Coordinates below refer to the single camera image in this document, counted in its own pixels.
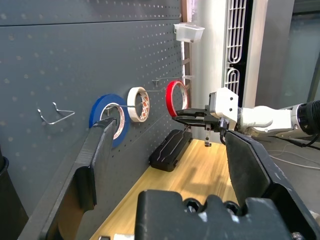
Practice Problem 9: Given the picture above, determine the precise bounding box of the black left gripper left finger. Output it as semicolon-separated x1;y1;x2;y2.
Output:
37;117;118;240

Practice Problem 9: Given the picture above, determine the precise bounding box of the white floor cable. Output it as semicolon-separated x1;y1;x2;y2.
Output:
272;149;320;171

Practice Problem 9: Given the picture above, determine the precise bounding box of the silver wire pliers holder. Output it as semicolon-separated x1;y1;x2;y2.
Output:
37;101;76;125

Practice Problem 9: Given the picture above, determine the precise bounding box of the blue tape roll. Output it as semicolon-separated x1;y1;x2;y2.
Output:
89;94;131;148

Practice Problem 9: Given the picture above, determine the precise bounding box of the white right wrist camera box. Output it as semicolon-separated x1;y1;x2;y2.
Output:
208;87;240;124

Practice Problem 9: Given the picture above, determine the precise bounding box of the white plastic bin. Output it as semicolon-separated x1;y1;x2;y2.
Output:
173;22;206;43

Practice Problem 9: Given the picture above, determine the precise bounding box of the long black tool case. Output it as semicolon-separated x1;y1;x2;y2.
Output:
149;129;193;173

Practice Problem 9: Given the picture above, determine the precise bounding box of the red tape roll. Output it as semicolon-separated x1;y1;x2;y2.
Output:
165;79;189;118

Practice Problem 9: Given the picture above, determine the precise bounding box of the white slotted panel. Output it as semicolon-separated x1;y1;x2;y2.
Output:
223;0;253;106

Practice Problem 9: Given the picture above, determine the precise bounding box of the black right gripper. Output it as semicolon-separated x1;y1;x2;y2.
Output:
171;104;226;148

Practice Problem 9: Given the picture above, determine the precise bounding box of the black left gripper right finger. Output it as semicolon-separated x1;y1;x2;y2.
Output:
224;131;320;240

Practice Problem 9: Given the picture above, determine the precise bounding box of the black plastic cup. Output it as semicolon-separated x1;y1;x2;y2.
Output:
0;148;30;240

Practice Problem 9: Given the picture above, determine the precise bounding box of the grey metal pegboard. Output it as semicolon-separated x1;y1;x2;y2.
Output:
0;0;191;240

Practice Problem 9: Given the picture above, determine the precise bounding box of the white tape roll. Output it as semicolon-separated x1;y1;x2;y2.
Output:
126;86;151;123

